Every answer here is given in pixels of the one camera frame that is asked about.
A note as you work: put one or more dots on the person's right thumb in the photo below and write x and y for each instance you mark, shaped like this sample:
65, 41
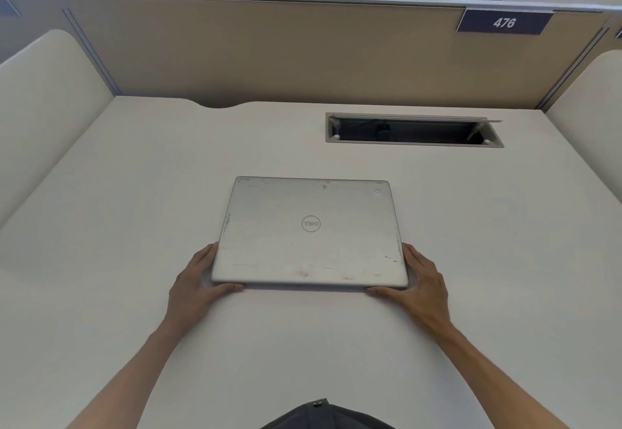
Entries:
384, 291

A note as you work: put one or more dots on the person's left hand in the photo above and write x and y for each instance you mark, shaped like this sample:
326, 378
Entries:
190, 289

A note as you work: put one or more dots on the person's right hand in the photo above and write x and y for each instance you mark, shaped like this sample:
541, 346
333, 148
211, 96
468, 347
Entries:
425, 288

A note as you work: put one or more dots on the cream curved side divider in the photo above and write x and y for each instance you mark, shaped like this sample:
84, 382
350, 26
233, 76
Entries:
46, 113
590, 103

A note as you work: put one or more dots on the dark blue number sign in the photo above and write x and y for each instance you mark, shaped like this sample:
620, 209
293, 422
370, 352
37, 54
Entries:
504, 22

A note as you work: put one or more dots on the person's left forearm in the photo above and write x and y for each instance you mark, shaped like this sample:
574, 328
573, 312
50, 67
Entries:
127, 375

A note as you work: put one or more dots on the beige desk partition panel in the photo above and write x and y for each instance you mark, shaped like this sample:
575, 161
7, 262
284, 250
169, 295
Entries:
311, 50

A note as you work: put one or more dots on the person's left thumb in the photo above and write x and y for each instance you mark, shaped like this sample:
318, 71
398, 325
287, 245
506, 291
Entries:
227, 288

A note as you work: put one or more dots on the person's dark grey clothing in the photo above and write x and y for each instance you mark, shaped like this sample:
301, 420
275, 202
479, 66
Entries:
326, 415

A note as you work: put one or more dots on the silver laptop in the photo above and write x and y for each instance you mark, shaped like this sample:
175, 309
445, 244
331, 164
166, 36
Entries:
309, 234

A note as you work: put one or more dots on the person's right forearm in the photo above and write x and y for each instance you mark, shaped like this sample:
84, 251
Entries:
491, 377

